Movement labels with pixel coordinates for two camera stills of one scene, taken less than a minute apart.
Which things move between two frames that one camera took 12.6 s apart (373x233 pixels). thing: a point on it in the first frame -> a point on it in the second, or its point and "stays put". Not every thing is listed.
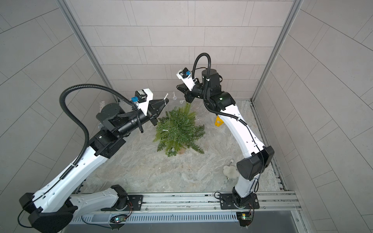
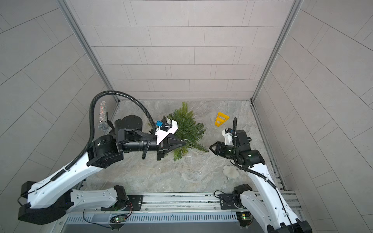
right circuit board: (245, 218) stays put
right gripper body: (196, 93) -> (227, 151)
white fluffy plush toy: (230, 171) stays put
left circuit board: (118, 218) stays put
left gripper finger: (157, 105) -> (173, 141)
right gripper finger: (188, 93) -> (216, 152)
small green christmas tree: (178, 130) stays put
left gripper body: (145, 119) -> (160, 148)
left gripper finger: (154, 108) -> (172, 146)
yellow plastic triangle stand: (218, 122) stays put
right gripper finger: (184, 89) -> (216, 142)
